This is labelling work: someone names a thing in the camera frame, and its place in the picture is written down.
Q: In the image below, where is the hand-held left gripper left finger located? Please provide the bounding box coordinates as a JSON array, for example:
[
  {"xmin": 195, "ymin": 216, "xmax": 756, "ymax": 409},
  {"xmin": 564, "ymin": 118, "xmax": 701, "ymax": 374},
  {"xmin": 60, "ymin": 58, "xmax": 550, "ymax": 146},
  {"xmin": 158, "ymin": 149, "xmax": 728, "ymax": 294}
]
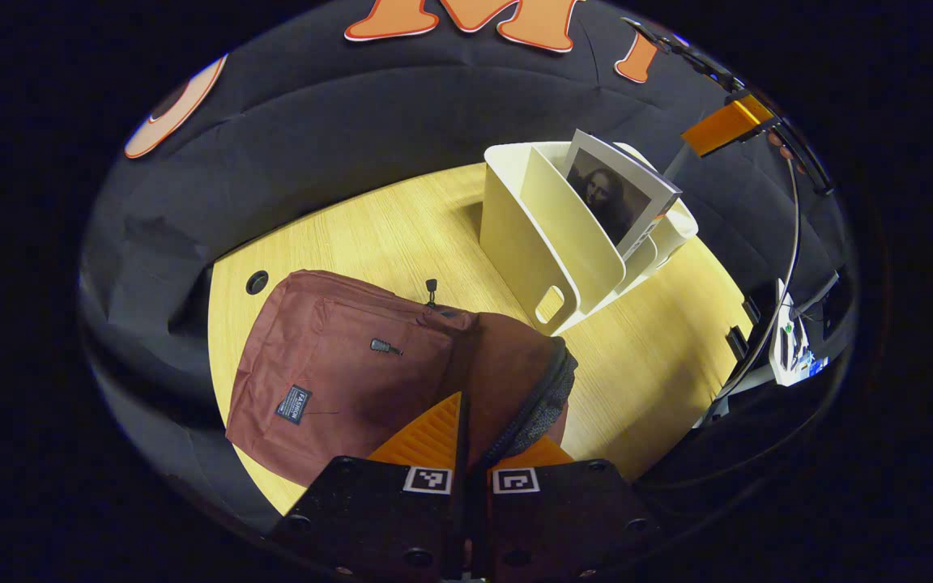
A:
[{"xmin": 268, "ymin": 391, "xmax": 469, "ymax": 583}]

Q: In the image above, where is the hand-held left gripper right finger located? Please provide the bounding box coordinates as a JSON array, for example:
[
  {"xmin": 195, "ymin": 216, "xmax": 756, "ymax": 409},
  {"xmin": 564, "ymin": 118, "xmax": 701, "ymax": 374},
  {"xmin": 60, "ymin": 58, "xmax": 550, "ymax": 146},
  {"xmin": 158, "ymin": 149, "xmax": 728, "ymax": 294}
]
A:
[{"xmin": 471, "ymin": 434, "xmax": 668, "ymax": 583}]

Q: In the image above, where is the white portrait cover book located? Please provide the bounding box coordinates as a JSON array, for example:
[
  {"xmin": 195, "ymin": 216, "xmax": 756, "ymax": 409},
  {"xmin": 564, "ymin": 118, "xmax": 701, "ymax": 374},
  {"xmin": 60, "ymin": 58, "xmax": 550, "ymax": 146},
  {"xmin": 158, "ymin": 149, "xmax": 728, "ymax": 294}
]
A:
[{"xmin": 561, "ymin": 128, "xmax": 684, "ymax": 262}]

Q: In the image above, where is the maroon schoolbag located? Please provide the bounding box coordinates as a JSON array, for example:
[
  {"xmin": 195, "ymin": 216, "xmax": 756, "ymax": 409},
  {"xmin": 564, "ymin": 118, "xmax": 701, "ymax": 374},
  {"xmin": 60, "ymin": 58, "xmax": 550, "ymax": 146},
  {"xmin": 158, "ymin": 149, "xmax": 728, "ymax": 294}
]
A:
[{"xmin": 225, "ymin": 270, "xmax": 579, "ymax": 488}]

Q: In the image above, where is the white bookshelf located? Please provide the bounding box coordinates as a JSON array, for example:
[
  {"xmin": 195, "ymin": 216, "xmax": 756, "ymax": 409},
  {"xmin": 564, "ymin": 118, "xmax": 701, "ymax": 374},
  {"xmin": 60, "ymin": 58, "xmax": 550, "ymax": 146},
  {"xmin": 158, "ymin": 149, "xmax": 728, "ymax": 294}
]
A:
[{"xmin": 479, "ymin": 139, "xmax": 700, "ymax": 337}]

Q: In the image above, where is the thin black pole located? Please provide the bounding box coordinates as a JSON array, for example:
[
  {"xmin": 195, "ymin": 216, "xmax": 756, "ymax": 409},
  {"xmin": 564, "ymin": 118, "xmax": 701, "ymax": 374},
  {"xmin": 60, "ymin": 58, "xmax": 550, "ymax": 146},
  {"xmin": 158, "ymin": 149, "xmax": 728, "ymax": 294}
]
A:
[{"xmin": 705, "ymin": 158, "xmax": 801, "ymax": 426}]

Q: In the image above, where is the white electronic device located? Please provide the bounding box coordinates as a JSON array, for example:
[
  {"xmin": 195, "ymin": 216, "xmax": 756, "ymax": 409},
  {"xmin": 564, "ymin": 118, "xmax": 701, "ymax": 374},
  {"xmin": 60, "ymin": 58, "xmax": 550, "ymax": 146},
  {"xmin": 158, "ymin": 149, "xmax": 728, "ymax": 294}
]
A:
[{"xmin": 768, "ymin": 278, "xmax": 832, "ymax": 388}]

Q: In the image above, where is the black backdrop cloth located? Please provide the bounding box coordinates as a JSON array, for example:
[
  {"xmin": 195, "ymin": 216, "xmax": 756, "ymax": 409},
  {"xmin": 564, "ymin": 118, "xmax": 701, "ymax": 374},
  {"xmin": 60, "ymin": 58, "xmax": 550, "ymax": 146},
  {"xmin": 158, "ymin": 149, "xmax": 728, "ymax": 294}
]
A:
[{"xmin": 78, "ymin": 0, "xmax": 848, "ymax": 519}]

